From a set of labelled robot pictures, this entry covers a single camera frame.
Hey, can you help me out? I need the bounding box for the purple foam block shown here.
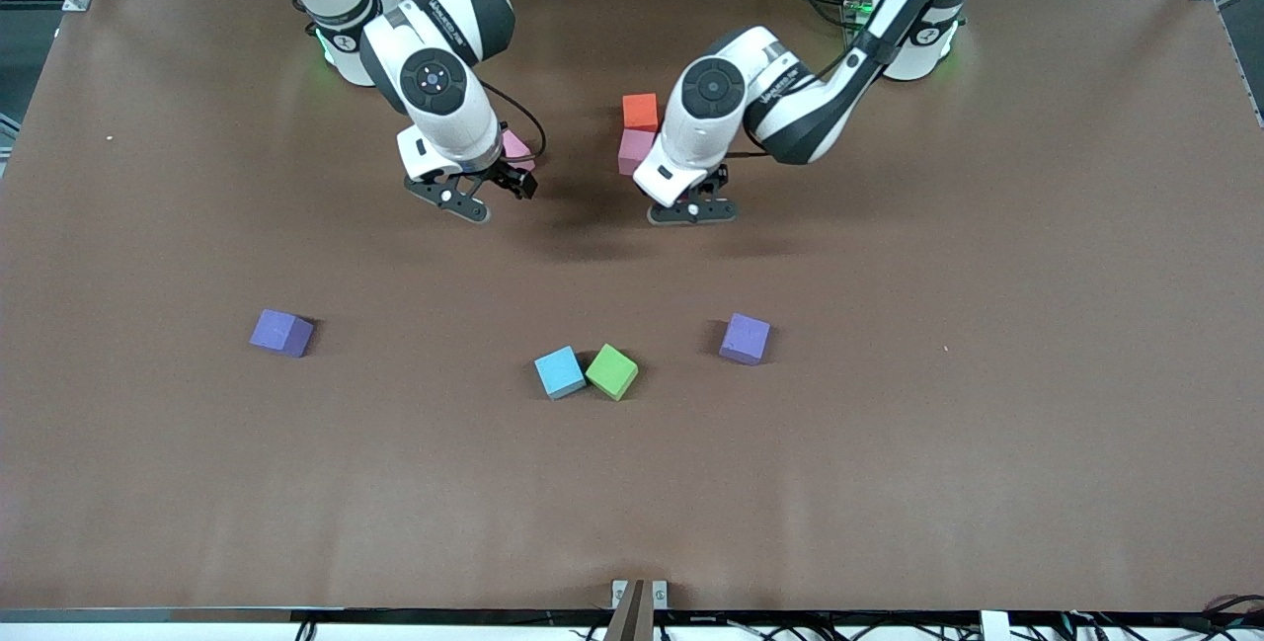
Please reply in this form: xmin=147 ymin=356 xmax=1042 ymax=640
xmin=718 ymin=313 xmax=772 ymax=366
xmin=249 ymin=309 xmax=315 ymax=359

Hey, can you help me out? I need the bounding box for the blue foam block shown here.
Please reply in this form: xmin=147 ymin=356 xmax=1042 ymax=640
xmin=534 ymin=346 xmax=589 ymax=401

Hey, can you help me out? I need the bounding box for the green foam block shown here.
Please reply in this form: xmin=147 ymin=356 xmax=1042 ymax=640
xmin=586 ymin=343 xmax=640 ymax=402

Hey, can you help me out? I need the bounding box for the brown table mat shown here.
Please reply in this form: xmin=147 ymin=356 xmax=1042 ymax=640
xmin=0 ymin=0 xmax=1264 ymax=612

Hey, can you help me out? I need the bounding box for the black table edge strip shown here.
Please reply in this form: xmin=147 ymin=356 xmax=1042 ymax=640
xmin=0 ymin=605 xmax=1264 ymax=627

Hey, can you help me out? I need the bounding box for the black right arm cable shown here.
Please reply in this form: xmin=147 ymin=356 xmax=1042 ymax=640
xmin=395 ymin=0 xmax=547 ymax=173

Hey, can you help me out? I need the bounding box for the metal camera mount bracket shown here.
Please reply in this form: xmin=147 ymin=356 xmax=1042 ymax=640
xmin=604 ymin=578 xmax=670 ymax=641

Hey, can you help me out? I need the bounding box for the dark cable bundle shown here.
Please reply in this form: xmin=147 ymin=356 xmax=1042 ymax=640
xmin=1200 ymin=594 xmax=1264 ymax=627

